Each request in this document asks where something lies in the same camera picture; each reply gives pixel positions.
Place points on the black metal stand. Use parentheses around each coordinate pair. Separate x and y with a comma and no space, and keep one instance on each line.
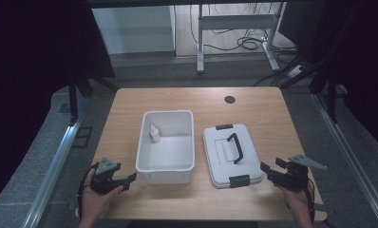
(73,98)
(332,98)

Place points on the person's left hand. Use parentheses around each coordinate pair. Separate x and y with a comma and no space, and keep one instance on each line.
(97,202)

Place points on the grey metal desk frame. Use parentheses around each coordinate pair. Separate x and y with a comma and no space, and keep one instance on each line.
(237,22)

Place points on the black curtain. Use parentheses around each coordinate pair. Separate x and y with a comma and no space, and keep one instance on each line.
(355,63)
(28,79)

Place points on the black square floor frame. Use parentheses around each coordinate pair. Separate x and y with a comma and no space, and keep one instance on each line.
(82,136)

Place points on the white cabinet panel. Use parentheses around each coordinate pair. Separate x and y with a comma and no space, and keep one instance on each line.
(133,30)

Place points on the white power strip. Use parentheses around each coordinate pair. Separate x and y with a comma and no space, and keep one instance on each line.
(295,71)

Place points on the person's right hand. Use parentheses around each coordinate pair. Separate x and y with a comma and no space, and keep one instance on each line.
(296,201)

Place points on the white plastic storage box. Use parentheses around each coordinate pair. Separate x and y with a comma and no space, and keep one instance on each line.
(166,148)

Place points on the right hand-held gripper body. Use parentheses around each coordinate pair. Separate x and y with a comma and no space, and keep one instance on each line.
(299,175)

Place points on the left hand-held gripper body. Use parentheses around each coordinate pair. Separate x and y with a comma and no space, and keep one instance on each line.
(102,180)

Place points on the aluminium rail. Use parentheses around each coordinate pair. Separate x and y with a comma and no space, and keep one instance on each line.
(52,174)
(348,155)

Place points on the small white dropper bottle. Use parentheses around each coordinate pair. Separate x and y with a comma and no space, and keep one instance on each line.
(154,134)

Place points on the black round table grommet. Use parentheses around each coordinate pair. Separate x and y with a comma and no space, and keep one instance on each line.
(230,99)

